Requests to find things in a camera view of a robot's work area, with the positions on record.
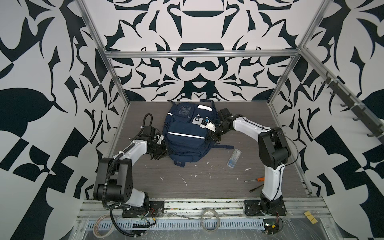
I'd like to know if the navy blue student backpack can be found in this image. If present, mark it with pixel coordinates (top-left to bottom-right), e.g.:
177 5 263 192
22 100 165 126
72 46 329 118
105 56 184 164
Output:
162 100 234 168

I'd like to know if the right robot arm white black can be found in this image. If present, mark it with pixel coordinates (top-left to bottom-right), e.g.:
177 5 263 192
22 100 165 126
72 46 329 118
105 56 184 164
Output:
203 108 291 202

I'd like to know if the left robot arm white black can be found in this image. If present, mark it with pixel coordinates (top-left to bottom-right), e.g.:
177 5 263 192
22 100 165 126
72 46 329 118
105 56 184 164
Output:
94 126 168 212

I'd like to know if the clear plastic pencil case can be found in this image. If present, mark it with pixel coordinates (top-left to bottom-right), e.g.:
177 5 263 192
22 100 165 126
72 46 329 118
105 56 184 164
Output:
227 149 242 169

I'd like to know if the roll of clear tape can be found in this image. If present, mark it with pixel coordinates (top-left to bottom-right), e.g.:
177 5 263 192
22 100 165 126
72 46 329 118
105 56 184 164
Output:
92 214 113 239

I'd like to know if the yellow sticky note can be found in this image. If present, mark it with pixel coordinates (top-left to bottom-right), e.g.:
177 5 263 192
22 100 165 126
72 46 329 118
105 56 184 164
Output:
304 211 318 225

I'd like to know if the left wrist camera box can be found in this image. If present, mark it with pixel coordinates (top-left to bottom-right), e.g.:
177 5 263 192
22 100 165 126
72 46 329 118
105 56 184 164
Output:
156 135 164 145

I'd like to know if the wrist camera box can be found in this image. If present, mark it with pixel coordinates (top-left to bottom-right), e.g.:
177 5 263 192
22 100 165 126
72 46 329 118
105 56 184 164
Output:
156 135 164 145
200 119 216 132

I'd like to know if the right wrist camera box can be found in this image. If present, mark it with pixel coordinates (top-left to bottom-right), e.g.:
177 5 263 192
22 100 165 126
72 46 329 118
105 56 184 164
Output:
200 119 216 132

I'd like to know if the black corrugated cable conduit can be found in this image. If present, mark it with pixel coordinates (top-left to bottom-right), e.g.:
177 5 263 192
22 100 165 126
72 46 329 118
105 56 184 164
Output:
101 142 136 210

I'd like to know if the orange handled screwdriver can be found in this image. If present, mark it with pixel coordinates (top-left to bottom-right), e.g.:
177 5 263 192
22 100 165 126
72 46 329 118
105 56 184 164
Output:
244 177 265 183

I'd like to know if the black handled screwdriver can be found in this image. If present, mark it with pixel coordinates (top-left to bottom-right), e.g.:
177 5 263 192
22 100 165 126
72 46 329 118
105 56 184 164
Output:
249 184 264 193

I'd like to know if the black wall hook rail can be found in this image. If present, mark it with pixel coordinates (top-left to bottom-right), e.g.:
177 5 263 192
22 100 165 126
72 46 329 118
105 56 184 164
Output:
320 72 384 145

